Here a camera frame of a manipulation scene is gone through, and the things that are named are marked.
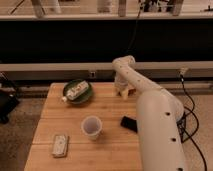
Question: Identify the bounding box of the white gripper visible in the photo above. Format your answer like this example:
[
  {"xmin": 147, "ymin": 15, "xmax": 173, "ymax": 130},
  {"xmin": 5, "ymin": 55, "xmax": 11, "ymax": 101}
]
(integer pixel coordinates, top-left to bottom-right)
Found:
[{"xmin": 114, "ymin": 75, "xmax": 136, "ymax": 100}]

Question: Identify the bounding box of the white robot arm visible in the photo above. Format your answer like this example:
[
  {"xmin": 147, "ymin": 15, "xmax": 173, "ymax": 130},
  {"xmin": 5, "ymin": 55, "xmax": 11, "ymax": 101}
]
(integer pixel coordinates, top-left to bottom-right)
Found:
[{"xmin": 112, "ymin": 55, "xmax": 188, "ymax": 171}]

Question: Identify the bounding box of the black rectangular block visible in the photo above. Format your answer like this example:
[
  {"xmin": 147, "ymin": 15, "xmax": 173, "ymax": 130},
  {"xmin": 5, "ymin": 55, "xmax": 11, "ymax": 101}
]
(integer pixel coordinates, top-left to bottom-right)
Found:
[{"xmin": 120, "ymin": 116, "xmax": 138, "ymax": 132}]

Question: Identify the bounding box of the green bowl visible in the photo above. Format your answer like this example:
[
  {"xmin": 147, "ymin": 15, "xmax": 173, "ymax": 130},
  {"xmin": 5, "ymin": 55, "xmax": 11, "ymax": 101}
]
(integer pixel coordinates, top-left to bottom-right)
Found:
[{"xmin": 62, "ymin": 79, "xmax": 93, "ymax": 105}]

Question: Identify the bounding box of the grey white sponge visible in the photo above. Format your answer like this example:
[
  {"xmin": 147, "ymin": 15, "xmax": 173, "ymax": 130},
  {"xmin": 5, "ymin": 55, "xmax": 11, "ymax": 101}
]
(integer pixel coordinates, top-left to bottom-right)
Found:
[{"xmin": 52, "ymin": 134, "xmax": 69, "ymax": 158}]

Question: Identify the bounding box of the black object at left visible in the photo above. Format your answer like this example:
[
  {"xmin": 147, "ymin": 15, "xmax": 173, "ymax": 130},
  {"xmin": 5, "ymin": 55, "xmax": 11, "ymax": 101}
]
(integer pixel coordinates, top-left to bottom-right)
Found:
[{"xmin": 0, "ymin": 72, "xmax": 19, "ymax": 124}]

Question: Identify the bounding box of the black hanging cable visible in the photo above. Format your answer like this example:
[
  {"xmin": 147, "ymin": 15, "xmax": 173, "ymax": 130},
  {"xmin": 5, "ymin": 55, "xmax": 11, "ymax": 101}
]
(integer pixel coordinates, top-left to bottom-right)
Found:
[{"xmin": 110, "ymin": 6, "xmax": 142, "ymax": 79}]

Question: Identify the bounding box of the black floor cable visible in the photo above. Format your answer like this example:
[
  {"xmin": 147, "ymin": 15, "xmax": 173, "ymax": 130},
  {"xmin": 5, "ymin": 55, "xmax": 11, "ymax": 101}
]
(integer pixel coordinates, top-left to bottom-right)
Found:
[{"xmin": 178, "ymin": 73, "xmax": 208, "ymax": 171}]

